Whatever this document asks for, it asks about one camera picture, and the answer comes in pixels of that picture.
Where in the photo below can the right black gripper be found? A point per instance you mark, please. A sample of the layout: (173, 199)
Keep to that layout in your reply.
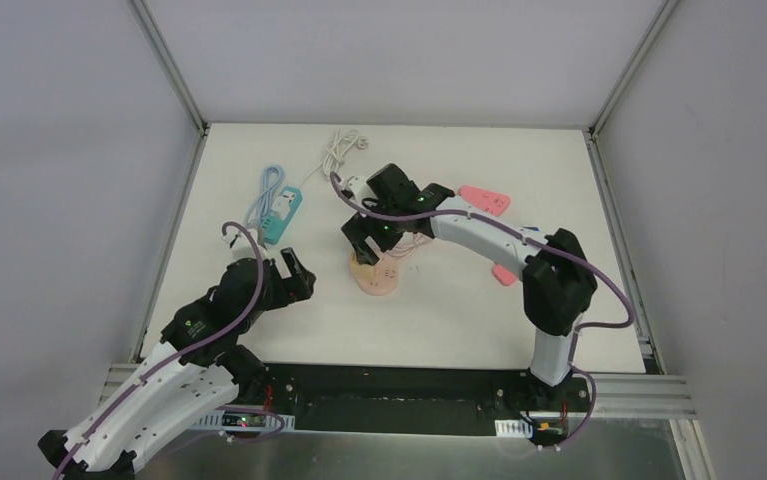
(363, 234)

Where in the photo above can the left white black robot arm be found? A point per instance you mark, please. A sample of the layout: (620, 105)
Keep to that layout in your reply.
(196, 367)

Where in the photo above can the pink square plug adapter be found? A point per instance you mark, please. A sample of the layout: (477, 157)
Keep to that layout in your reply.
(503, 275)

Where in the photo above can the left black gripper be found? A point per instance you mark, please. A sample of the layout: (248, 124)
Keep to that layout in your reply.
(286, 279)

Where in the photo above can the pink triangular power strip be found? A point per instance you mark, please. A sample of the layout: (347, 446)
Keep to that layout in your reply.
(488, 201)

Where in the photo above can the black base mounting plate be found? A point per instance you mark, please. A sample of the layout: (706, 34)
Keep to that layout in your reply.
(418, 401)

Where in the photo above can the pale pink round socket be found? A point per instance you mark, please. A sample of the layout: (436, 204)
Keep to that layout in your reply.
(379, 279)

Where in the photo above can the white plug in teal strip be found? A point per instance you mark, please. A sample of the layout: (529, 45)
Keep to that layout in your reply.
(281, 207)

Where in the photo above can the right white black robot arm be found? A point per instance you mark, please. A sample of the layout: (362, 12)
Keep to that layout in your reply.
(557, 288)

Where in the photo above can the teal power strip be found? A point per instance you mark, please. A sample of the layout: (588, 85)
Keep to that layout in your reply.
(273, 229)

